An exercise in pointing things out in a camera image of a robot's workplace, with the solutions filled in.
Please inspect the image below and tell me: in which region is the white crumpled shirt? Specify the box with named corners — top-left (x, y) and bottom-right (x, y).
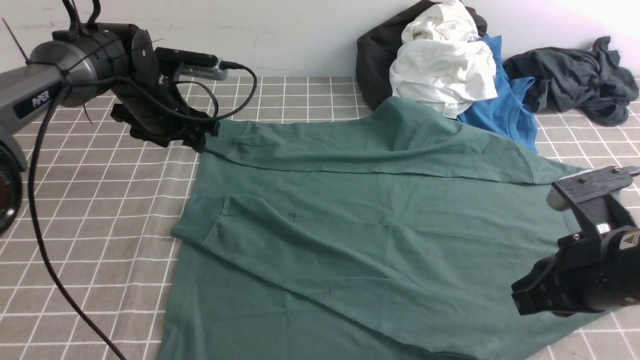
top-left (389, 0), bottom-right (498, 119)

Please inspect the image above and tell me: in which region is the dark grey crumpled garment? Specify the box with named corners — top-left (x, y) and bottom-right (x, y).
top-left (503, 36), bottom-right (639, 126)

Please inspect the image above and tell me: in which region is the green long-sleeved shirt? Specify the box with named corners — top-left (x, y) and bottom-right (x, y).
top-left (158, 97), bottom-right (601, 360)

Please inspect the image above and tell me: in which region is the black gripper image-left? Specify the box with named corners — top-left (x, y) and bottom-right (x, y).
top-left (110, 76), bottom-right (220, 154)

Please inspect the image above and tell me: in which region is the black crumpled garment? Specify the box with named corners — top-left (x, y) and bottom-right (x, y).
top-left (356, 0), bottom-right (488, 109)

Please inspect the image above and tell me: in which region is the blue t-shirt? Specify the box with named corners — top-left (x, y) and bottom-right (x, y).
top-left (457, 34), bottom-right (538, 154)

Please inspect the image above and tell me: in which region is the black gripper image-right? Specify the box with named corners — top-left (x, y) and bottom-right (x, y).
top-left (510, 232), bottom-right (608, 317)

